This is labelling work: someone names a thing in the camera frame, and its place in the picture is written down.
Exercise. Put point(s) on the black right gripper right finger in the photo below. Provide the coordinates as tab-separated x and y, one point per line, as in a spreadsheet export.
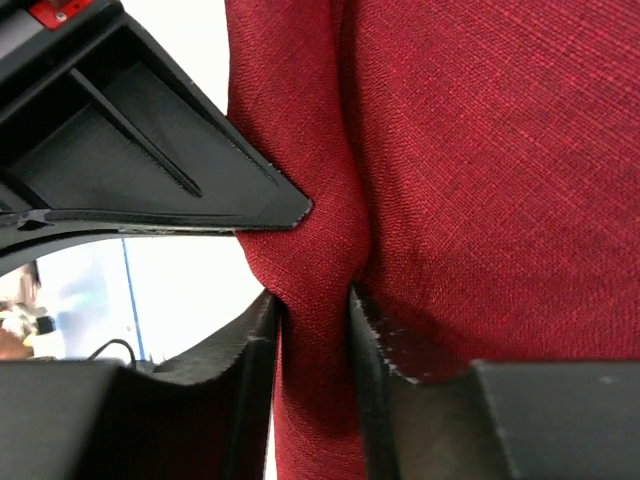
414	426

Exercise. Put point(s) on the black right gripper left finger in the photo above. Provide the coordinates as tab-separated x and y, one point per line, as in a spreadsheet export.
203	414

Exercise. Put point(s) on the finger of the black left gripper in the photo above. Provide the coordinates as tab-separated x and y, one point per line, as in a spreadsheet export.
104	136

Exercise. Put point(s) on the dark red cloth napkin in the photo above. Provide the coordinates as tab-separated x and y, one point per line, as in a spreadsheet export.
473	164

